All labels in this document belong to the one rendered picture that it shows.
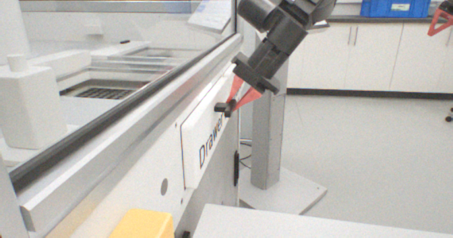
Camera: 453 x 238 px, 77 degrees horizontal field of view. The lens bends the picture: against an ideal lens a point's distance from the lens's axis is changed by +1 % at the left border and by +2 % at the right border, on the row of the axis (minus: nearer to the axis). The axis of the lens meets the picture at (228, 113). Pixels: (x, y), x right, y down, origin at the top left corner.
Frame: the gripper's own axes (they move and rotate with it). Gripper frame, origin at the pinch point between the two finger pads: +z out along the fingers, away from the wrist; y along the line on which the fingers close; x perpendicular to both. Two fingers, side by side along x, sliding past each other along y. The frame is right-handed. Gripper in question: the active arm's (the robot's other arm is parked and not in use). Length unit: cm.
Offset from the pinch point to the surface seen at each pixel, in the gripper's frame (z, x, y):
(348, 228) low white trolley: -0.7, 14.9, -25.3
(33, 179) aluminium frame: -3.3, 39.8, 10.3
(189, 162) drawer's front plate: 4.7, 17.4, 1.2
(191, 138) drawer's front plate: 1.1, 17.4, 3.0
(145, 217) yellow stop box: 0.9, 33.6, 2.7
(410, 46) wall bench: -67, -290, -139
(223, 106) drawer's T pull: -0.4, 4.1, 1.3
